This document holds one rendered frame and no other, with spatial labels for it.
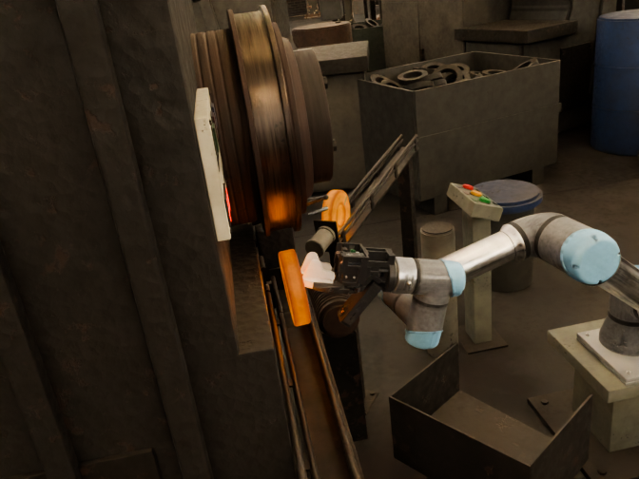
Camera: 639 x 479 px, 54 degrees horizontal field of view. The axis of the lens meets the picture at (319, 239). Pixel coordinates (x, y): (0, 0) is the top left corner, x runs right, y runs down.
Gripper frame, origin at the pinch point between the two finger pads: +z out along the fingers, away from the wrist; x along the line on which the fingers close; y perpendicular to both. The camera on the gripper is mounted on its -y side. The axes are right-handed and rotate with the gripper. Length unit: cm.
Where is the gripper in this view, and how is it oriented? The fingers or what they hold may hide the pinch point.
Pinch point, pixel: (293, 278)
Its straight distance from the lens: 125.6
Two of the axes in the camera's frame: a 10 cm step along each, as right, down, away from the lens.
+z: -9.8, -0.6, -2.0
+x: 1.6, 3.9, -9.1
